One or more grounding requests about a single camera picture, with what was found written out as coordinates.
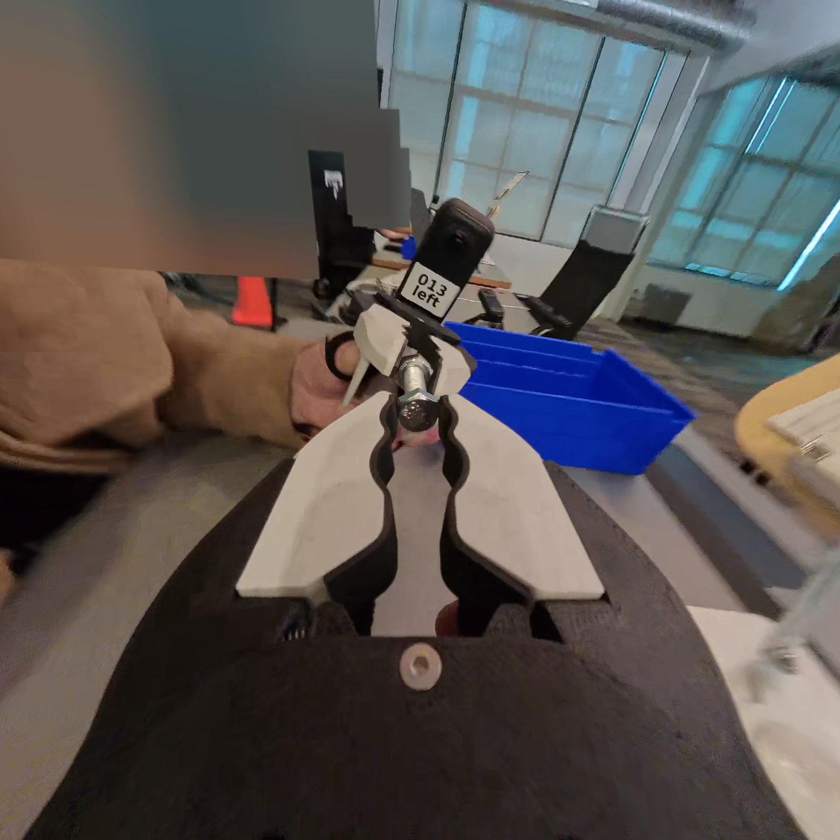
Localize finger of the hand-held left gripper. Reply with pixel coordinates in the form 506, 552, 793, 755
353, 307, 412, 378
430, 341, 476, 396

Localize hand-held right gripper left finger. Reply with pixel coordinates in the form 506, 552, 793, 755
235, 389, 401, 622

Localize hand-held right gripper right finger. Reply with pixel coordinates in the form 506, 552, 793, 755
436, 395, 605, 633

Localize steel hex bolt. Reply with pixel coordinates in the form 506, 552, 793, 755
398, 353, 442, 435

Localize blue plastic bin with divider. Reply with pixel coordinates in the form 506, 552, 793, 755
446, 321, 698, 476

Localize wood top office desk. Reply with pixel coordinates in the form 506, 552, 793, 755
374, 253, 513, 290

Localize grey desk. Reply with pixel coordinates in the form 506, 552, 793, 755
0, 317, 816, 840

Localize person's left hand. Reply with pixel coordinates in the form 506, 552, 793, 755
291, 337, 383, 431

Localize white document stand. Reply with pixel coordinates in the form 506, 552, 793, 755
488, 172, 529, 222
688, 545, 840, 840

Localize orange safety cone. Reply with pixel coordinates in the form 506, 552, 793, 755
230, 275, 273, 328

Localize wooden instruction board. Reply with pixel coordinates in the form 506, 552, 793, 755
734, 356, 840, 517

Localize person's tan coat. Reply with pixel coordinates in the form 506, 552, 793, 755
0, 259, 190, 476

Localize white acrylic sheet holder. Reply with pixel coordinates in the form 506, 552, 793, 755
787, 448, 840, 541

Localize printed instruction sheet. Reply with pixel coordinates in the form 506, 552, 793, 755
769, 389, 840, 448

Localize brown cardboard boxes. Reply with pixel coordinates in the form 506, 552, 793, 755
756, 261, 840, 356

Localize silver sign frame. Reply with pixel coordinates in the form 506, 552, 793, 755
580, 206, 649, 253

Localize dark desk cable flap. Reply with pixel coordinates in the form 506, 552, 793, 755
649, 448, 805, 618

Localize silver air duct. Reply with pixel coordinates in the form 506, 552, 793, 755
590, 0, 756, 51

